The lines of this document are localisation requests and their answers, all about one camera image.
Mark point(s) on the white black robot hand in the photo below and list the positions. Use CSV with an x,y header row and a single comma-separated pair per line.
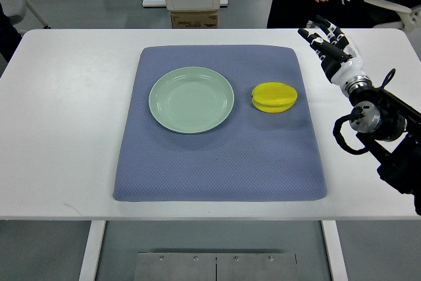
x,y
340,58

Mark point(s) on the yellow starfruit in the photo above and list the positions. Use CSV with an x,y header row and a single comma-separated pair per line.
x,y
273,97

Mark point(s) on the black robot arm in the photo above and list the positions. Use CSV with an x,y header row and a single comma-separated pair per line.
x,y
388,128

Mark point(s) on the light green plate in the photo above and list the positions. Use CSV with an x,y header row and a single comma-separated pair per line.
x,y
191,100

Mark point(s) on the grey metal floor plate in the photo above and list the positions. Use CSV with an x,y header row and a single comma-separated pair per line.
x,y
216,266

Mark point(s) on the white office chair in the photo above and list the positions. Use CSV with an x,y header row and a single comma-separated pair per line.
x,y
409,18

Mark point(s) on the blue quilted mat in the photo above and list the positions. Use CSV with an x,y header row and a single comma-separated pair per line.
x,y
250,156

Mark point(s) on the cardboard box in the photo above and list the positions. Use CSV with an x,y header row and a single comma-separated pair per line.
x,y
194,19

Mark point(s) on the grey chair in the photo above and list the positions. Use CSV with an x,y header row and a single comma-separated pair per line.
x,y
15,10

